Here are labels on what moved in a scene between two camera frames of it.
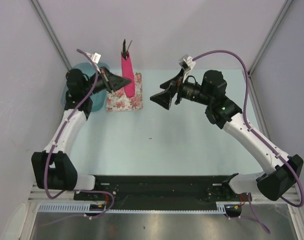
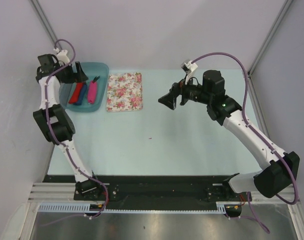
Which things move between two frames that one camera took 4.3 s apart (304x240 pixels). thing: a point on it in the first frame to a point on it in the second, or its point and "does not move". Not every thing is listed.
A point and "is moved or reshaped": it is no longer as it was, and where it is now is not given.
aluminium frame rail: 39,195 does not move
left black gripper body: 102,82 to 67,75
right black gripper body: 191,92 does not move
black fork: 124,48 is moved or reshaped
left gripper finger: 113,78 to 80,76
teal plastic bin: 99,99 does not move
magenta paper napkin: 128,73 is moved or reshaped
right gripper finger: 173,81 to 176,89
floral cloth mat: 118,101 does not move
